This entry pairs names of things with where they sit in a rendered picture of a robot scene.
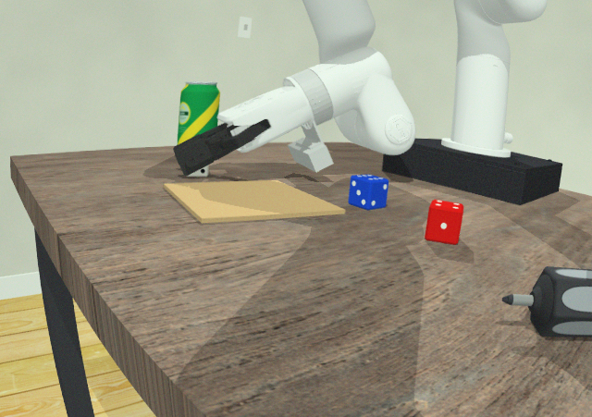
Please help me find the blue die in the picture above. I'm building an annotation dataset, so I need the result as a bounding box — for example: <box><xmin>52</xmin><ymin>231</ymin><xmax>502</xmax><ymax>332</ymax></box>
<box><xmin>349</xmin><ymin>175</ymin><xmax>389</xmax><ymax>210</ymax></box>

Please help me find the black and grey screwdriver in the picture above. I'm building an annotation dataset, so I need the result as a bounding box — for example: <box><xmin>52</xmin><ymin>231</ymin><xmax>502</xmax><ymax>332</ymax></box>
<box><xmin>502</xmin><ymin>266</ymin><xmax>592</xmax><ymax>337</ymax></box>

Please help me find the white die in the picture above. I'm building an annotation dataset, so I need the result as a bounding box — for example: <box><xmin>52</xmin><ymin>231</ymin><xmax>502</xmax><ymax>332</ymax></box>
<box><xmin>186</xmin><ymin>165</ymin><xmax>209</xmax><ymax>177</ymax></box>

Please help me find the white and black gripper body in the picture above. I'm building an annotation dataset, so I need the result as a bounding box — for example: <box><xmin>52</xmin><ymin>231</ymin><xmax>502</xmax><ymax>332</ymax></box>
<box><xmin>217</xmin><ymin>77</ymin><xmax>315</xmax><ymax>153</ymax></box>

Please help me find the green soda can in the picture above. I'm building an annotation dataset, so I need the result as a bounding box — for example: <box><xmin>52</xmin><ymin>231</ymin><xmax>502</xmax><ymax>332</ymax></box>
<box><xmin>178</xmin><ymin>81</ymin><xmax>220</xmax><ymax>145</ymax></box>

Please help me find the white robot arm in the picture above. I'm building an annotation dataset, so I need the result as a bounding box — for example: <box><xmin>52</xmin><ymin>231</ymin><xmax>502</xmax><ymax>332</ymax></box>
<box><xmin>288</xmin><ymin>0</ymin><xmax>547</xmax><ymax>172</ymax></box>

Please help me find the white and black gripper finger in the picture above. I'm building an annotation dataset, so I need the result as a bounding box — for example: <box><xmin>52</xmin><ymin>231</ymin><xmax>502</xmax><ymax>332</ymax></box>
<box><xmin>175</xmin><ymin>119</ymin><xmax>270</xmax><ymax>176</ymax></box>
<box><xmin>173</xmin><ymin>123</ymin><xmax>228</xmax><ymax>153</ymax></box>

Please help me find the beige square mat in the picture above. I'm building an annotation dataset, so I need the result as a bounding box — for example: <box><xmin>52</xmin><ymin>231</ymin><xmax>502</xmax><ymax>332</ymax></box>
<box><xmin>164</xmin><ymin>180</ymin><xmax>345</xmax><ymax>223</ymax></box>

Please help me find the red die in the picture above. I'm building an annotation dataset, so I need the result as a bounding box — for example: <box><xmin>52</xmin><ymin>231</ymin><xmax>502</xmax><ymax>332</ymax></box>
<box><xmin>425</xmin><ymin>200</ymin><xmax>463</xmax><ymax>245</ymax></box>

